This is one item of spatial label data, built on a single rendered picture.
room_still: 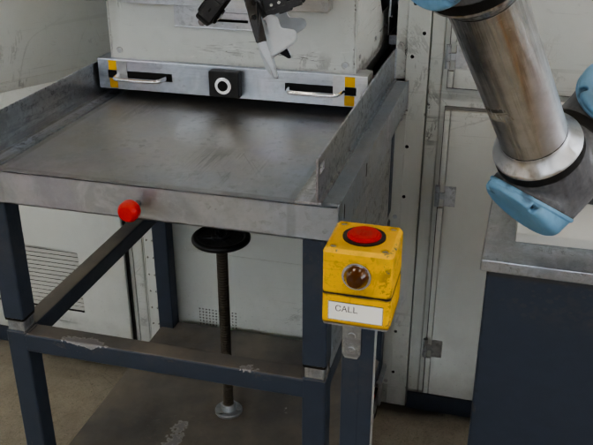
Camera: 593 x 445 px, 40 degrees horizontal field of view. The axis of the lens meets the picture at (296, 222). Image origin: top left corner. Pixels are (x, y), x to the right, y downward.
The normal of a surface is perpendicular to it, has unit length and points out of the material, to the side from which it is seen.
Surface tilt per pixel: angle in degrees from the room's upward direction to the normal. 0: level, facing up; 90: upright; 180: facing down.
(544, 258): 0
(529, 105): 111
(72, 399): 0
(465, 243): 90
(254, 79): 90
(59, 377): 0
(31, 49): 90
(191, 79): 90
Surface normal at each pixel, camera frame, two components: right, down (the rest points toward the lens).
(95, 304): -0.26, 0.41
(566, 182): 0.34, 0.61
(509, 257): 0.00, -0.90
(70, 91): 0.96, 0.11
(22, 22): 0.71, 0.30
